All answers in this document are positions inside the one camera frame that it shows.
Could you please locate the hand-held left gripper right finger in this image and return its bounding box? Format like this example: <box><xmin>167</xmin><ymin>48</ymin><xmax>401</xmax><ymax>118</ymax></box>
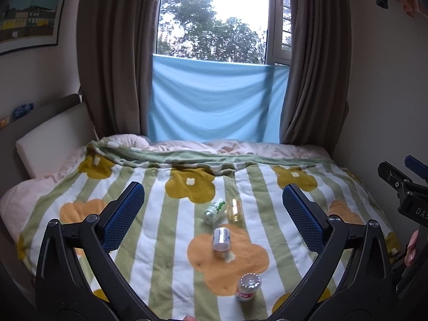
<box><xmin>267</xmin><ymin>184</ymin><xmax>393</xmax><ymax>321</ymax></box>

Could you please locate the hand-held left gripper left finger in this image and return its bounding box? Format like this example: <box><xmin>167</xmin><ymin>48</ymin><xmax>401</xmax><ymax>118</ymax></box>
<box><xmin>35</xmin><ymin>181</ymin><xmax>158</xmax><ymax>321</ymax></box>

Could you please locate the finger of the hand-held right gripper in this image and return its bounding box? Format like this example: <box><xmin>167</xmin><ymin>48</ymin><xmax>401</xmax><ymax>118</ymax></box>
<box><xmin>404</xmin><ymin>155</ymin><xmax>428</xmax><ymax>185</ymax></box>
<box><xmin>378</xmin><ymin>161</ymin><xmax>413</xmax><ymax>189</ymax></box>

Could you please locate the white blue-label bottle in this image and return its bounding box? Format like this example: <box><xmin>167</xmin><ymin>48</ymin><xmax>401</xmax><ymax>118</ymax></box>
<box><xmin>213</xmin><ymin>227</ymin><xmax>232</xmax><ymax>252</ymax></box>

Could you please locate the person's right hand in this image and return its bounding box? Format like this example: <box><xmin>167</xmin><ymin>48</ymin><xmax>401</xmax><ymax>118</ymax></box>
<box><xmin>404</xmin><ymin>230</ymin><xmax>419</xmax><ymax>267</ymax></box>

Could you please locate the flower-print striped blanket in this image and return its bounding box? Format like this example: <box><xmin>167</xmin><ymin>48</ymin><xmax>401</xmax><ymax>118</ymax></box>
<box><xmin>17</xmin><ymin>137</ymin><xmax>402</xmax><ymax>321</ymax></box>

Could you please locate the clear amber bottle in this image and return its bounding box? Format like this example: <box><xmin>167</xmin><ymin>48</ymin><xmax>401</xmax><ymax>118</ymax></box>
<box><xmin>228</xmin><ymin>198</ymin><xmax>243</xmax><ymax>222</ymax></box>

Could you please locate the red-label silver-cap bottle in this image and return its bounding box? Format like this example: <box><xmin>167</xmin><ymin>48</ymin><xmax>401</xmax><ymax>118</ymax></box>
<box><xmin>236</xmin><ymin>273</ymin><xmax>261</xmax><ymax>302</ymax></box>

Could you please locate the white green-dotted bottle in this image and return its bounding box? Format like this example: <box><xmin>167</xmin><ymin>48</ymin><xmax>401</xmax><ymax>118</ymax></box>
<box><xmin>204</xmin><ymin>199</ymin><xmax>226</xmax><ymax>225</ymax></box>

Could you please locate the white headboard cushion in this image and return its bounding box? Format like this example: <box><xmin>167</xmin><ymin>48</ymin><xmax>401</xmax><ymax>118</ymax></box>
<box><xmin>15</xmin><ymin>103</ymin><xmax>97</xmax><ymax>178</ymax></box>

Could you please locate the beige bed headboard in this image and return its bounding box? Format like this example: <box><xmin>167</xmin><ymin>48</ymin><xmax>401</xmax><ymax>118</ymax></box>
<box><xmin>0</xmin><ymin>94</ymin><xmax>84</xmax><ymax>201</ymax></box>

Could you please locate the brown curtain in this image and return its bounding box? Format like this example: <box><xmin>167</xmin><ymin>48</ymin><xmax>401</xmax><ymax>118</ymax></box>
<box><xmin>76</xmin><ymin>0</ymin><xmax>166</xmax><ymax>141</ymax></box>
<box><xmin>280</xmin><ymin>0</ymin><xmax>351</xmax><ymax>146</ymax></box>

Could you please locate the light blue cloth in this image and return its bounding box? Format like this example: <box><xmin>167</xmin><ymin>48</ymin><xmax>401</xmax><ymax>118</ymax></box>
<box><xmin>147</xmin><ymin>54</ymin><xmax>290</xmax><ymax>143</ymax></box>

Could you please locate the blue plastic bottle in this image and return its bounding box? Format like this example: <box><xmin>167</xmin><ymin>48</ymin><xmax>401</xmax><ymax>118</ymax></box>
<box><xmin>13</xmin><ymin>102</ymin><xmax>35</xmax><ymax>119</ymax></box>

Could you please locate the white window frame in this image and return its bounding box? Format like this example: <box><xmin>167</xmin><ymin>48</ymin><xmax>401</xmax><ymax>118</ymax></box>
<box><xmin>266</xmin><ymin>0</ymin><xmax>292</xmax><ymax>66</ymax></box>

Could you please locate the framed wall picture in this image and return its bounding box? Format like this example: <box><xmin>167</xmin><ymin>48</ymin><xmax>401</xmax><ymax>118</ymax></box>
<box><xmin>0</xmin><ymin>0</ymin><xmax>70</xmax><ymax>56</ymax></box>

